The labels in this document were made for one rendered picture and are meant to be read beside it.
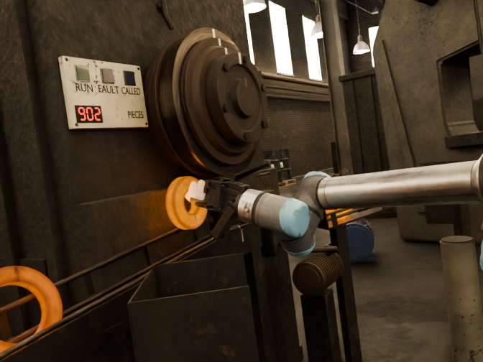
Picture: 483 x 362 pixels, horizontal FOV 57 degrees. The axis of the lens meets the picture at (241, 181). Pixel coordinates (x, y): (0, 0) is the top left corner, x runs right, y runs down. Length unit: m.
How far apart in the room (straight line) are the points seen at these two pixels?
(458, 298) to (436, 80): 2.34
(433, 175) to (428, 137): 2.93
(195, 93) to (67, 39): 0.36
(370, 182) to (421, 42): 2.96
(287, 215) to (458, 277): 0.94
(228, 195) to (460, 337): 1.12
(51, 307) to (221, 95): 0.70
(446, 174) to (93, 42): 0.94
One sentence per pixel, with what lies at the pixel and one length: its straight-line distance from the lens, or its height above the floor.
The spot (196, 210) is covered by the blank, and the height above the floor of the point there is 0.80.
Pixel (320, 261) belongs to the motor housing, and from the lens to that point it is 1.65.
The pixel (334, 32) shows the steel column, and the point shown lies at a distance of 10.55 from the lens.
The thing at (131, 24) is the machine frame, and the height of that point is 1.37.
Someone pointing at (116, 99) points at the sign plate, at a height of 1.14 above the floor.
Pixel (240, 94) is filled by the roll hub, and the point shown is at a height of 1.12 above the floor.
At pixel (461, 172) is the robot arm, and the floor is 0.85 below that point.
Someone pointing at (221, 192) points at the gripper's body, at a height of 0.85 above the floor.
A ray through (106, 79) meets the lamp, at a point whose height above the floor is 1.19.
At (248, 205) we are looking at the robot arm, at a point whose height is 0.81.
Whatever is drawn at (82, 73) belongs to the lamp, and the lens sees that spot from 1.23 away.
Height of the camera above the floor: 0.93
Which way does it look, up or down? 3 degrees down
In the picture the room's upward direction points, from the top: 8 degrees counter-clockwise
